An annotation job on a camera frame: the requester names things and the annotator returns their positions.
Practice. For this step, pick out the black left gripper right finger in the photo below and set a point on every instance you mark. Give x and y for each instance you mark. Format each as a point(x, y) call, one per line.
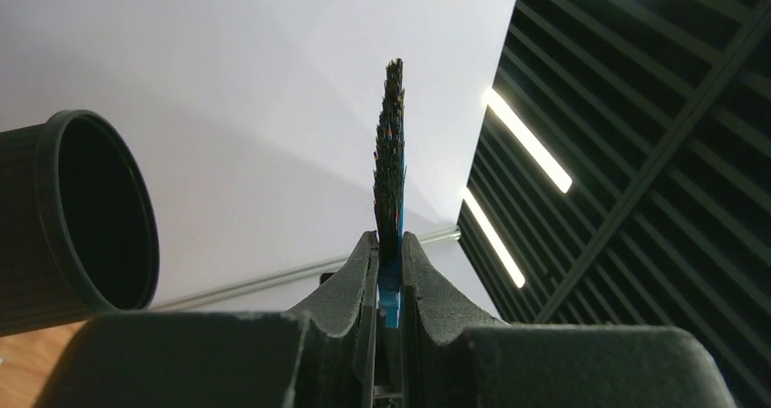
point(458, 355)

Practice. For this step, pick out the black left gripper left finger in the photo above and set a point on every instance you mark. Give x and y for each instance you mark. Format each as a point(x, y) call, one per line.
point(302, 357)

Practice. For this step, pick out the blue hand brush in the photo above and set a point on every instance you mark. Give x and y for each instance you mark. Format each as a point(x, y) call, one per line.
point(389, 189)

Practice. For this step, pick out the black plastic trash bin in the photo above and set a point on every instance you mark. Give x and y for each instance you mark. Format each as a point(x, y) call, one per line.
point(78, 230)

